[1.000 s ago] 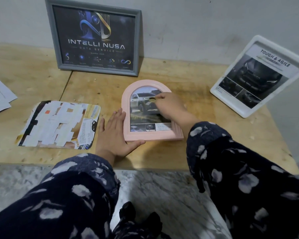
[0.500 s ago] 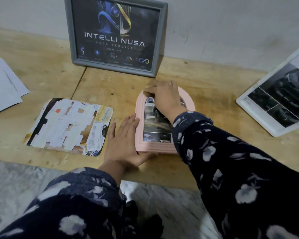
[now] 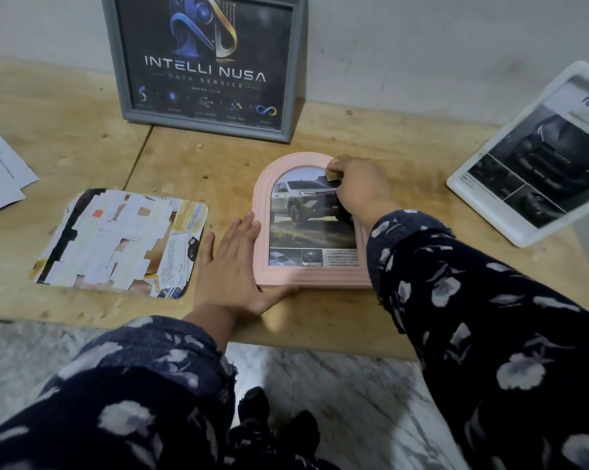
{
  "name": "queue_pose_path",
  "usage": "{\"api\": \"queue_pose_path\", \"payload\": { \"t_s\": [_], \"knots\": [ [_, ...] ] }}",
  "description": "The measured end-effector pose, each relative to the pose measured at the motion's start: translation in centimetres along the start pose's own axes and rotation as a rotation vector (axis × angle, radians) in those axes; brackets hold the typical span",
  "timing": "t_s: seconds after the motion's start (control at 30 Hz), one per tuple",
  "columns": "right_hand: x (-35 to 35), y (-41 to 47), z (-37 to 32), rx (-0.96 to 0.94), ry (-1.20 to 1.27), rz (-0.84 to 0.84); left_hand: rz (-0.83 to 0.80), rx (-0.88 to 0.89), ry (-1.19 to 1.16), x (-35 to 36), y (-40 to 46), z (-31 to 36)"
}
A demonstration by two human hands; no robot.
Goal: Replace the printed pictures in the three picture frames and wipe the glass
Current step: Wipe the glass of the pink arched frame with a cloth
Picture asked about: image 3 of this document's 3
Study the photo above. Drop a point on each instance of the person's right foot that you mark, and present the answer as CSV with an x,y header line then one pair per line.
x,y
302,430

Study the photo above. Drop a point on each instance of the person's right forearm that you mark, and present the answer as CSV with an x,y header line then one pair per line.
x,y
495,347

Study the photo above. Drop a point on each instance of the person's left forearm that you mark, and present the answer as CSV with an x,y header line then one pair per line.
x,y
128,401

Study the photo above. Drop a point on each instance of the person's right hand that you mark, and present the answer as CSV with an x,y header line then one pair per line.
x,y
368,190

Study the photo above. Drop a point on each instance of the brown wiping cloth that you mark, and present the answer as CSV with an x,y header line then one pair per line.
x,y
333,177

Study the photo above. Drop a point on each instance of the white logo print sheet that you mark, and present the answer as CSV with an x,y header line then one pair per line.
x,y
20,171

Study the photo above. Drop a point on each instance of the pink arched picture frame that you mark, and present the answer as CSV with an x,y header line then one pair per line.
x,y
262,269

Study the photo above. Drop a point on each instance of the person's left foot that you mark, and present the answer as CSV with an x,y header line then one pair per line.
x,y
254,406

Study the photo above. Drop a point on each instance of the grey picture frame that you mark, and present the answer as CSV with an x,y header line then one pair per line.
x,y
123,92

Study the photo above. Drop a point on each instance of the person's dark floral dress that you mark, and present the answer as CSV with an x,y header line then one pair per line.
x,y
270,455

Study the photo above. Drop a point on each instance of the white picture frame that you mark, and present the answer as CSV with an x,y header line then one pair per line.
x,y
471,195

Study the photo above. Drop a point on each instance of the pale paper sheet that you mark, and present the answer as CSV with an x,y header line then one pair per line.
x,y
118,239

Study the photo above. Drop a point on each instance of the person's left hand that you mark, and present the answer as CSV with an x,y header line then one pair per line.
x,y
231,283

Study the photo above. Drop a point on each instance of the person's foot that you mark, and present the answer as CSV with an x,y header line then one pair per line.
x,y
254,406
302,430

